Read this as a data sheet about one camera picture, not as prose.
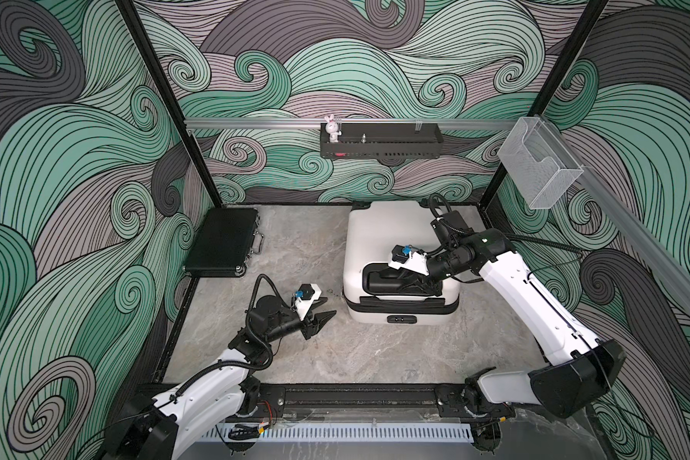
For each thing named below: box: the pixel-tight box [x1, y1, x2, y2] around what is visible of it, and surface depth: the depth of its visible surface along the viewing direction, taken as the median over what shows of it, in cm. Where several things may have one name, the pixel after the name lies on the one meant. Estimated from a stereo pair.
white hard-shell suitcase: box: [343, 200, 461, 326], surface depth 74 cm
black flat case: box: [182, 207, 259, 278], surface depth 103 cm
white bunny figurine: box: [323, 114, 343, 143], surface depth 90 cm
